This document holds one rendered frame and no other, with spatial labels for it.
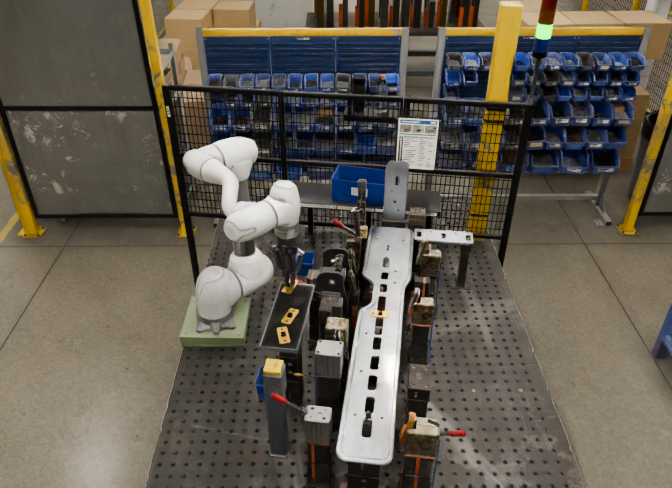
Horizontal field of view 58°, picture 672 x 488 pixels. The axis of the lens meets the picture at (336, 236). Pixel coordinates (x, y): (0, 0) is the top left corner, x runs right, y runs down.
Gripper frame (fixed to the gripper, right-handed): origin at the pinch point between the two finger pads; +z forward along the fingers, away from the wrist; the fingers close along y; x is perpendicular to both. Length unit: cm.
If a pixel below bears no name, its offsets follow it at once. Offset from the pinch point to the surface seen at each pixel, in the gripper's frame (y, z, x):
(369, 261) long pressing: 17, 25, 53
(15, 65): -255, -10, 139
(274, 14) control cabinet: -293, 81, 635
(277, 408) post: 10.0, 27.8, -38.3
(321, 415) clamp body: 28, 20, -42
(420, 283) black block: 43, 27, 47
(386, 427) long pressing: 49, 25, -36
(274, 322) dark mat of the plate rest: 0.1, 9.2, -15.8
